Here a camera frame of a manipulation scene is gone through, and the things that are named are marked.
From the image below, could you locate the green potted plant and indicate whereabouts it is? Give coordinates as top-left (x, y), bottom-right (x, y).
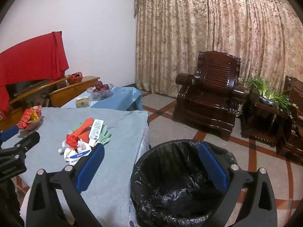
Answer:
top-left (246, 76), bottom-right (299, 119)

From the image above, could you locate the white and blue tissue packet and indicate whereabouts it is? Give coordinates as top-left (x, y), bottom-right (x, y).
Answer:
top-left (64, 147), bottom-right (92, 166)

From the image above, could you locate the orange spiky mat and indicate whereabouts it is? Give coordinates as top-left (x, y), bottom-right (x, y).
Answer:
top-left (66, 118), bottom-right (94, 150)

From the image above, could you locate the green glove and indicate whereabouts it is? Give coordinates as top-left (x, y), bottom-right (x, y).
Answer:
top-left (95, 125), bottom-right (112, 145)

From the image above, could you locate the dark wooden armchair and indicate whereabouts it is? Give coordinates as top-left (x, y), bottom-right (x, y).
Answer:
top-left (277, 76), bottom-right (303, 166)
top-left (173, 51), bottom-right (247, 141)

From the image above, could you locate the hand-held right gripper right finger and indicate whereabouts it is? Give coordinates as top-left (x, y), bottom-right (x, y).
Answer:
top-left (199, 142), bottom-right (277, 227)

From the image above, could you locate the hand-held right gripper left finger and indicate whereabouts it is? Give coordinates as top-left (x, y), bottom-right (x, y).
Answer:
top-left (27, 144), bottom-right (106, 227)

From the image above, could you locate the red cloth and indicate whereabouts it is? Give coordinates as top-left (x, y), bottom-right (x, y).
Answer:
top-left (0, 31), bottom-right (70, 120)

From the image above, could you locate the red patterned snack packet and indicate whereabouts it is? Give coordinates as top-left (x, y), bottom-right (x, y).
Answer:
top-left (22, 105), bottom-right (42, 123)

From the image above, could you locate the glass snack bowl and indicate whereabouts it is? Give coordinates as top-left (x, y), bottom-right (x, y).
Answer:
top-left (18, 116), bottom-right (44, 131)

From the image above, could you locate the dark wooden side table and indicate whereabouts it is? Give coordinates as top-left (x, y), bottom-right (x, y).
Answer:
top-left (241, 92), bottom-right (294, 147)

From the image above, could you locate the waste bin with black bag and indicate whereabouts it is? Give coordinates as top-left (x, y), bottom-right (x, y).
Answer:
top-left (130, 140), bottom-right (239, 227)

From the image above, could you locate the white label packet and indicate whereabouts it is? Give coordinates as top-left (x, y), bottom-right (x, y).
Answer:
top-left (88, 119), bottom-right (105, 147)

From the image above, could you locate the blue tablecloth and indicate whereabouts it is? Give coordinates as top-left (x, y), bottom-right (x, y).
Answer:
top-left (63, 87), bottom-right (144, 111)

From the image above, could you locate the red plastic bag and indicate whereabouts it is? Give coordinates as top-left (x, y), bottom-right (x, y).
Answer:
top-left (67, 72), bottom-right (83, 84)

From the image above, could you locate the black television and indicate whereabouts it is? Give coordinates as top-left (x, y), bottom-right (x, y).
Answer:
top-left (6, 79), bottom-right (51, 98)

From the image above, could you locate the wooden television cabinet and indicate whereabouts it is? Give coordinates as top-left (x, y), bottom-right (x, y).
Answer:
top-left (0, 76), bottom-right (100, 131)

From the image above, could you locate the beige patterned curtain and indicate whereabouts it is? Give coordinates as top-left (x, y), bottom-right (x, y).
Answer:
top-left (134, 0), bottom-right (303, 100)

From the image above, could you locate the glass fruit bowl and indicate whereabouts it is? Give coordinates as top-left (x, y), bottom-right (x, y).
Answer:
top-left (87, 84), bottom-right (114, 100)

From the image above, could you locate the gold tissue box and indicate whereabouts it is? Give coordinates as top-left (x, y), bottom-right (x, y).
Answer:
top-left (76, 97), bottom-right (91, 107)

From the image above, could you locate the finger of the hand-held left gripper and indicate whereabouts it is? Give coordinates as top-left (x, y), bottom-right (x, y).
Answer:
top-left (0, 125), bottom-right (20, 143)
top-left (15, 131), bottom-right (40, 152)

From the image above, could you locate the black cable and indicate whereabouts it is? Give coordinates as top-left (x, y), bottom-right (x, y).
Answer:
top-left (41, 93), bottom-right (51, 107)

